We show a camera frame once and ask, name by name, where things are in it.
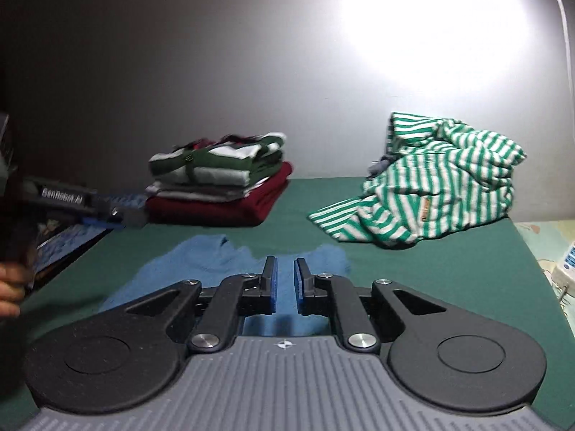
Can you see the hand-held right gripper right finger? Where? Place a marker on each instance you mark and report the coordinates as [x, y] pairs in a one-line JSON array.
[[298, 287]]

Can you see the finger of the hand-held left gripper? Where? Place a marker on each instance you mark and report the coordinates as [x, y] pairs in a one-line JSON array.
[[132, 217], [101, 223]]

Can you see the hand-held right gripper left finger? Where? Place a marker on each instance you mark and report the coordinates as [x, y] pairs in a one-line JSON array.
[[272, 287]]

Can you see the blue knit sweater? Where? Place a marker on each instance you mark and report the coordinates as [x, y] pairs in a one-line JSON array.
[[188, 260]]

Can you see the stack of folded clothes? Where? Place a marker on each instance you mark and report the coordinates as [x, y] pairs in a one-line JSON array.
[[224, 213]]

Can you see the person's left hand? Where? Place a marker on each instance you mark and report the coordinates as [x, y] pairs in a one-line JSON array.
[[11, 287]]

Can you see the blue patterned cloth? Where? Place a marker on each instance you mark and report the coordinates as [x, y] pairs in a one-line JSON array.
[[67, 247]]

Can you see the folded grey garment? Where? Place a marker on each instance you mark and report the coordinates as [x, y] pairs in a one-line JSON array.
[[202, 193]]

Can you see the folded green white cardigan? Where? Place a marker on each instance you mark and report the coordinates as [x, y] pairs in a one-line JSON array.
[[215, 161]]

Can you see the folded red plaid garment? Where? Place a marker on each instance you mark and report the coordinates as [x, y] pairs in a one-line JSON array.
[[202, 141]]

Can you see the green mat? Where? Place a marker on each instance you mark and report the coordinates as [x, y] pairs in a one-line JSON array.
[[426, 278]]

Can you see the dark grey cloth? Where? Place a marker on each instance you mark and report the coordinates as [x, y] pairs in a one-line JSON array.
[[381, 166]]

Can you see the green white striped shirt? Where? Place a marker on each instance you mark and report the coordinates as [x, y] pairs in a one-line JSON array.
[[426, 179]]

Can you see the white power strip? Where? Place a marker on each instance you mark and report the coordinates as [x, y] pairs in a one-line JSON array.
[[566, 269]]

